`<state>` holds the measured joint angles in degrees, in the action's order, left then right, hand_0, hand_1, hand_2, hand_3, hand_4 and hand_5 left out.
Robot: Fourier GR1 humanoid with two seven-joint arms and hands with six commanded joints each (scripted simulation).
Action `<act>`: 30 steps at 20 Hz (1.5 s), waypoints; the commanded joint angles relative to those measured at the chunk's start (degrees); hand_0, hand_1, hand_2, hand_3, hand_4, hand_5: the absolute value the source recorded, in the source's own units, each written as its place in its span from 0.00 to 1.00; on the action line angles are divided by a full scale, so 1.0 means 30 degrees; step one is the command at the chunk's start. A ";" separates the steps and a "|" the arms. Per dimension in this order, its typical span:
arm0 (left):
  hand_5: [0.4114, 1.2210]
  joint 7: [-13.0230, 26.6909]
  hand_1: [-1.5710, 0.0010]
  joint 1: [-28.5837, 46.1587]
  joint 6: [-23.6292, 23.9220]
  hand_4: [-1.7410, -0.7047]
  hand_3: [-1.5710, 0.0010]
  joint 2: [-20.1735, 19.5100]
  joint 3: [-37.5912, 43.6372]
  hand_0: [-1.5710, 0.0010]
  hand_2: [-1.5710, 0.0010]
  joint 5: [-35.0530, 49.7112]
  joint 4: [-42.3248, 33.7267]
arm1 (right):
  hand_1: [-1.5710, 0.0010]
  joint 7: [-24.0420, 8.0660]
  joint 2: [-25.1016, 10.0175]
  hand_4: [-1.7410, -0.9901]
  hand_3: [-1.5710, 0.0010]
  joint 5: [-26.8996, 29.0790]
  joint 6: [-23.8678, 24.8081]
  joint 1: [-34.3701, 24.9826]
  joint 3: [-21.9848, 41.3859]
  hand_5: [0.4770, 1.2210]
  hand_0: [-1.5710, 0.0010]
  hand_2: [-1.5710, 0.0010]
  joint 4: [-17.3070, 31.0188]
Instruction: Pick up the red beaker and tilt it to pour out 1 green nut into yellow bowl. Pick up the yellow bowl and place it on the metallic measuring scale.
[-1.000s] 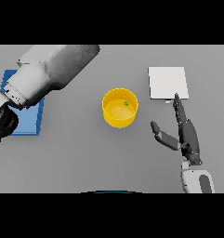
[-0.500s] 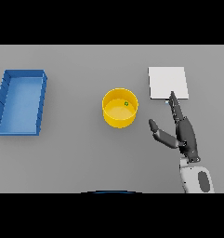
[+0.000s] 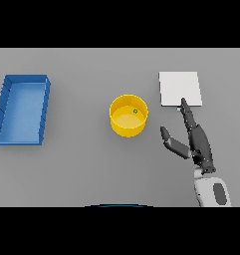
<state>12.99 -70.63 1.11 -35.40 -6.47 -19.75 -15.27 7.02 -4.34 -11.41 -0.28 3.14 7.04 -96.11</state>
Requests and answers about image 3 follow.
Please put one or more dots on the yellow bowl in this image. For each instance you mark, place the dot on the yellow bowl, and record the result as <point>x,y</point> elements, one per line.
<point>128,127</point>

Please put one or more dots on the pale square scale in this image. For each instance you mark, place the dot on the pale square scale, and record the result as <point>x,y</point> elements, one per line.
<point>179,88</point>

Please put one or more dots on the green nut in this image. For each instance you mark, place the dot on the green nut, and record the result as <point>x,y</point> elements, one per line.
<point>135,111</point>

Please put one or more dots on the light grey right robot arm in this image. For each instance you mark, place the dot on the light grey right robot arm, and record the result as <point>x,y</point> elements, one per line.
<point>211,192</point>

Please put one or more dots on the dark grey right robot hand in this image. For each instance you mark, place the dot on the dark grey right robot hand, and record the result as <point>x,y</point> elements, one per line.
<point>200,142</point>

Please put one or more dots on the blue tray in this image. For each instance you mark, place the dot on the blue tray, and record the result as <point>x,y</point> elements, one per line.
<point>23,109</point>

